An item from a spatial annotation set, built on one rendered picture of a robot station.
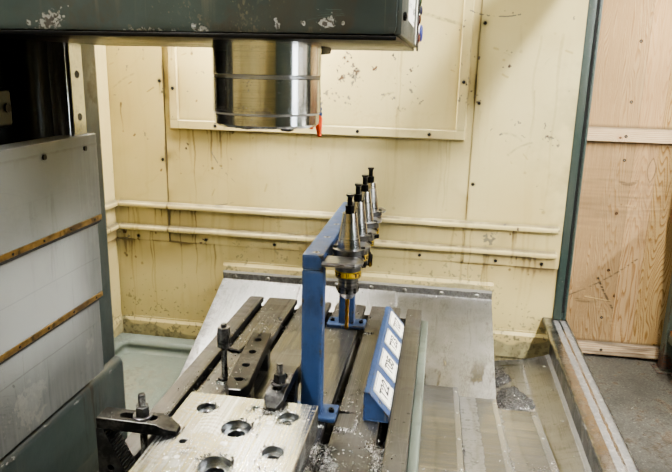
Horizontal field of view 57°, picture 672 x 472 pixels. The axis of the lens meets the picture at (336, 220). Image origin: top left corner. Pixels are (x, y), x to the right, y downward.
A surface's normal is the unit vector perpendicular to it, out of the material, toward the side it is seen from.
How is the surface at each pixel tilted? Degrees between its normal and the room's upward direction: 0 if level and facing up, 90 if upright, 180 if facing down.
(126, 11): 90
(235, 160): 91
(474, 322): 24
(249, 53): 90
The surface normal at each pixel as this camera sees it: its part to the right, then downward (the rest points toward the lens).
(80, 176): 0.98, 0.06
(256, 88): -0.11, 0.23
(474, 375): -0.05, -0.79
